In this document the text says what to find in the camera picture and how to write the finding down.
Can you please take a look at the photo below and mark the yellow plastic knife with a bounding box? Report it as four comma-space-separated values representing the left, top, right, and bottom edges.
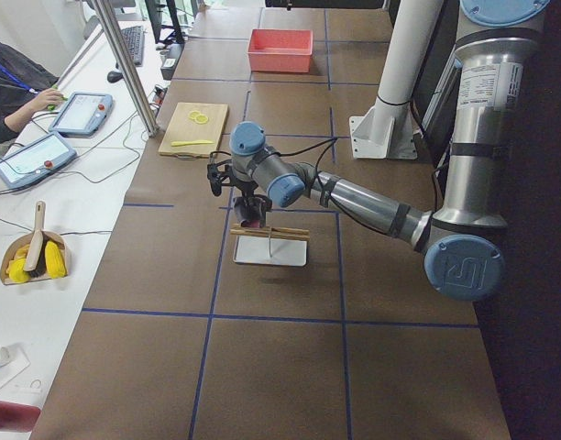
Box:
170, 139, 214, 147

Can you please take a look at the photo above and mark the red cylinder bottle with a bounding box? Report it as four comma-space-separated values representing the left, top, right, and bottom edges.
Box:
0, 401, 41, 433

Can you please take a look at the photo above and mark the wooden rack bar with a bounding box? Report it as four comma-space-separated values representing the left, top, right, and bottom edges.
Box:
230, 231, 310, 241
230, 224, 309, 236

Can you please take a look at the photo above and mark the person's hand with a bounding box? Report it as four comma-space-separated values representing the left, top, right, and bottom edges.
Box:
29, 88, 64, 112

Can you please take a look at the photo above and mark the black camera cable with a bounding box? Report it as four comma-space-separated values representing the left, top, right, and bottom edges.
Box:
209, 135, 350, 193

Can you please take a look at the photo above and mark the black power box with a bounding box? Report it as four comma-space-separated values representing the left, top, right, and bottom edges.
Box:
160, 44, 183, 81

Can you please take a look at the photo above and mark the blue teach pendant near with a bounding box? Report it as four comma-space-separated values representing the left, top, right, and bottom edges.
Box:
0, 133, 77, 189

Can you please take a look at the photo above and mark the yellow toy corn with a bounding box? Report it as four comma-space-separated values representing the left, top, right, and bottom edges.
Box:
45, 240, 68, 279

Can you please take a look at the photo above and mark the aluminium frame post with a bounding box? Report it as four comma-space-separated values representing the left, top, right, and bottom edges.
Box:
92, 0, 160, 138

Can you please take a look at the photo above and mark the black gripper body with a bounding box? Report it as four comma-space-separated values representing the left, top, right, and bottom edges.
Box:
234, 183, 268, 218

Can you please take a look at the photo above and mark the wooden rack bar near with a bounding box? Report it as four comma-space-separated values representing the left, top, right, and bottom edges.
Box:
230, 231, 310, 241

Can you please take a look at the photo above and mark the blue teach pendant far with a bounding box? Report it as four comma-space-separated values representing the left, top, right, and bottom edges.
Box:
49, 92, 114, 138

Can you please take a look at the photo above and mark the wooden rack bar far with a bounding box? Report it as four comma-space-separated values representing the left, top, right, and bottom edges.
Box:
230, 224, 309, 236

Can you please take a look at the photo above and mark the white towel rack base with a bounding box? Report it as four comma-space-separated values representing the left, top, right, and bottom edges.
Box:
233, 236, 308, 267

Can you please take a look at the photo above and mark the black computer mouse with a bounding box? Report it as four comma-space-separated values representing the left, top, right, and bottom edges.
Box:
106, 71, 123, 83

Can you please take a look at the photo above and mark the wooden dustpan with brush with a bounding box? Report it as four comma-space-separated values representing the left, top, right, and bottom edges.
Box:
0, 201, 70, 285

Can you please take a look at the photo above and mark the pink plastic bin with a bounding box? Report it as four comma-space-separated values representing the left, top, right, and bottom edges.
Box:
247, 28, 314, 73

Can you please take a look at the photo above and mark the bamboo cutting board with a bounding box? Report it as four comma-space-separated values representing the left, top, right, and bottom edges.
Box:
158, 102, 229, 159

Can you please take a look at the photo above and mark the person's dark sleeved forearm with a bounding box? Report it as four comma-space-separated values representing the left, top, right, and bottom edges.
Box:
0, 101, 38, 143

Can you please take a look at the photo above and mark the black keyboard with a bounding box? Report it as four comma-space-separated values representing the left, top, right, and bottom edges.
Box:
121, 26, 145, 66

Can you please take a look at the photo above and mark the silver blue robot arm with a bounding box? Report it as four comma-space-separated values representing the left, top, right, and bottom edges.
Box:
208, 1, 547, 302

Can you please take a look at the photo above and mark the blue teach pendant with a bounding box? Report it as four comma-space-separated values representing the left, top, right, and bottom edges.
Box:
0, 133, 77, 189
49, 92, 114, 138

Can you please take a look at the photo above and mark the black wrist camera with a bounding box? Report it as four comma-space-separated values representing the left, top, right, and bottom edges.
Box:
206, 151, 234, 197

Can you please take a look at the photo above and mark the grey pink cleaning cloth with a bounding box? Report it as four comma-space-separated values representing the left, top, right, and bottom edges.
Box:
233, 194, 272, 228

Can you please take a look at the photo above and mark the black monitor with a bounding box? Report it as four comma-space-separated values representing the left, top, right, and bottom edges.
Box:
144, 0, 184, 46

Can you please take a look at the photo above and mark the lemon slice two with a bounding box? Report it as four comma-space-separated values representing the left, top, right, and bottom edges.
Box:
193, 115, 209, 125

